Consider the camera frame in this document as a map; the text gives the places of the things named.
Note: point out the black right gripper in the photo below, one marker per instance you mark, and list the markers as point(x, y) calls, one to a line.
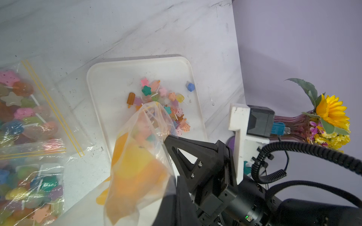
point(210, 176)

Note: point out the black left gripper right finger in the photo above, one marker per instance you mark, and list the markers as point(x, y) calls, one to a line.
point(185, 208)

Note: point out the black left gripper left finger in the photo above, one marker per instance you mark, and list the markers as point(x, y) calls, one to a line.
point(166, 213)

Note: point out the clear ziploc bag of candies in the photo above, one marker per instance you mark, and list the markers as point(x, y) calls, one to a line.
point(141, 169)

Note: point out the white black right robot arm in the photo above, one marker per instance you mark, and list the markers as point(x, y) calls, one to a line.
point(271, 211)

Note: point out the pile of candies on tray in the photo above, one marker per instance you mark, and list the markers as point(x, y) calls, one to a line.
point(161, 104)

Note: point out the purple object beside vase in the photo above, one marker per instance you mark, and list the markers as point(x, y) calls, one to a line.
point(231, 143)

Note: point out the dark glass vase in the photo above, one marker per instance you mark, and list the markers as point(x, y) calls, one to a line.
point(291, 129)

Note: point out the sunflower and yellow flower bouquet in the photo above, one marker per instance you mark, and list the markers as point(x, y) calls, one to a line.
point(326, 124)

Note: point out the white plastic tray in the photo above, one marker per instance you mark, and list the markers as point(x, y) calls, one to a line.
point(119, 88)

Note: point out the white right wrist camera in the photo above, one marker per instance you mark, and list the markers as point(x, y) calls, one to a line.
point(252, 126)

